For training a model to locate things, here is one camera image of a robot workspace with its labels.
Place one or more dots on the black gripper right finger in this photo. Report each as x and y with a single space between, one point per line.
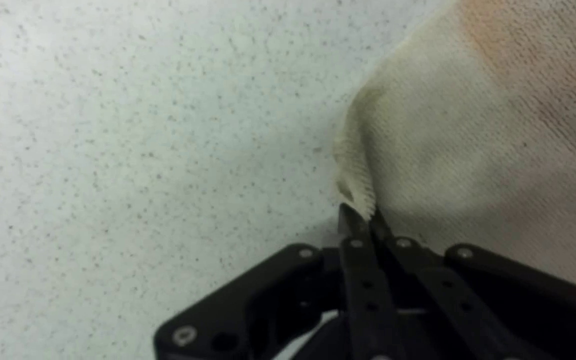
515 300

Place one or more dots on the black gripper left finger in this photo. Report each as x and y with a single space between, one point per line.
364 293

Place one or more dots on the stained cream table cloth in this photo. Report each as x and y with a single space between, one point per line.
489 133

